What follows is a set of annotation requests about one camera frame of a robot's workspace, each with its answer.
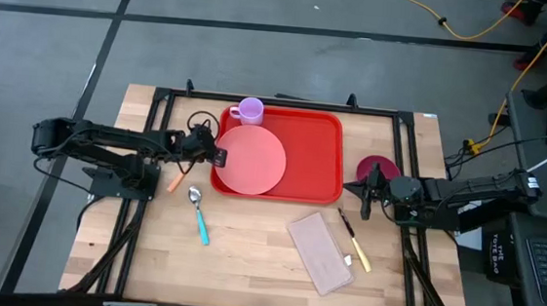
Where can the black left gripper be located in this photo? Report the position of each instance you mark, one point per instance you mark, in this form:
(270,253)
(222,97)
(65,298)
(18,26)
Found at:
(200,144)

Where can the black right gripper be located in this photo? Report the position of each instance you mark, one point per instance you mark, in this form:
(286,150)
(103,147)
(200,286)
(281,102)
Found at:
(377,193)

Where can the pink plastic plate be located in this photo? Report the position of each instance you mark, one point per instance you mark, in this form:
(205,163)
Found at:
(253,161)

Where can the magenta plastic bowl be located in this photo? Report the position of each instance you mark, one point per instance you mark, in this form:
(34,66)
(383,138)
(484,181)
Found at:
(390,166)

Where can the lilac plastic cup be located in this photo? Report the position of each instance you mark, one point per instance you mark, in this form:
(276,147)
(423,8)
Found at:
(251,109)

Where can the beige cloth napkin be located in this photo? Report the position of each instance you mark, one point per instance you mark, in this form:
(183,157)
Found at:
(319,252)

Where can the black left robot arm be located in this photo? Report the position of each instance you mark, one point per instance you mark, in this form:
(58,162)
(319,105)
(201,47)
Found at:
(108,135)

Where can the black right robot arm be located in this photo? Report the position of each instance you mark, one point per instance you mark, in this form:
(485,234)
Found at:
(471,188)

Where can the red plastic tray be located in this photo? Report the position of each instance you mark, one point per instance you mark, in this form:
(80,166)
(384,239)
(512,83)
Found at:
(312,156)

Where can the white paper sheet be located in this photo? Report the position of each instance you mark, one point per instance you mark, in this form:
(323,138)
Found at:
(467,239)

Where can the black tote bag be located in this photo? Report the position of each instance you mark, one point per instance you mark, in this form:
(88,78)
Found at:
(498,254)

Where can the black power strip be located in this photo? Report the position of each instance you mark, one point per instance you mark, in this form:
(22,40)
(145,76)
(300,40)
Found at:
(496,119)

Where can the person's foot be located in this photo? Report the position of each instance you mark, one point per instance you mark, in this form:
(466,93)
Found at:
(513,9)
(524,61)

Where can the black frame clamp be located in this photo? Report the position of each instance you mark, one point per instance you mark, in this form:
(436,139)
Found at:
(190,87)
(352,100)

